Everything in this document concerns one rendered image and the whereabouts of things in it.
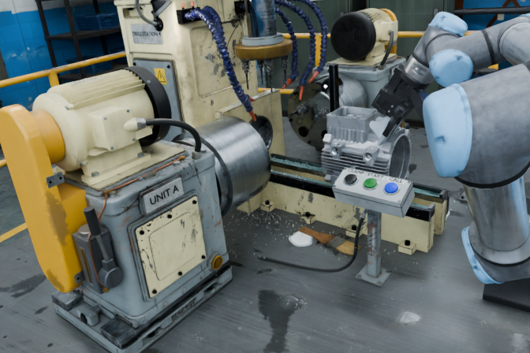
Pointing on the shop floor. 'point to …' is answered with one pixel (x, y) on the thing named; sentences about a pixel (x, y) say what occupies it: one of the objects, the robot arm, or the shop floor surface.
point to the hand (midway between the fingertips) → (383, 143)
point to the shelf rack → (72, 22)
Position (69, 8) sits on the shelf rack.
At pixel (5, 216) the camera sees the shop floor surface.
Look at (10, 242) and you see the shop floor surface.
